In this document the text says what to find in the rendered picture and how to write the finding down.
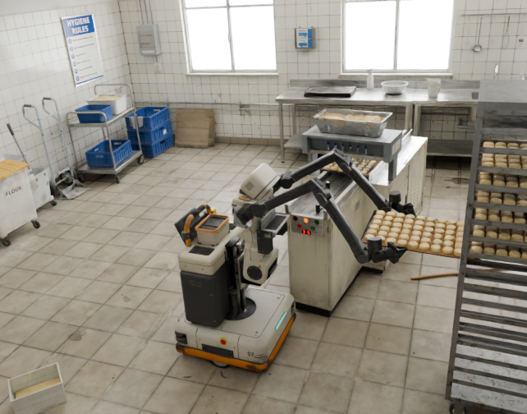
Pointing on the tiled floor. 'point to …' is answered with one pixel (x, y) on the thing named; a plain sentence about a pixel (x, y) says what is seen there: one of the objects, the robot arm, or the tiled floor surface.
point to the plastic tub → (37, 390)
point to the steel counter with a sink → (415, 90)
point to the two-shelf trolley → (105, 139)
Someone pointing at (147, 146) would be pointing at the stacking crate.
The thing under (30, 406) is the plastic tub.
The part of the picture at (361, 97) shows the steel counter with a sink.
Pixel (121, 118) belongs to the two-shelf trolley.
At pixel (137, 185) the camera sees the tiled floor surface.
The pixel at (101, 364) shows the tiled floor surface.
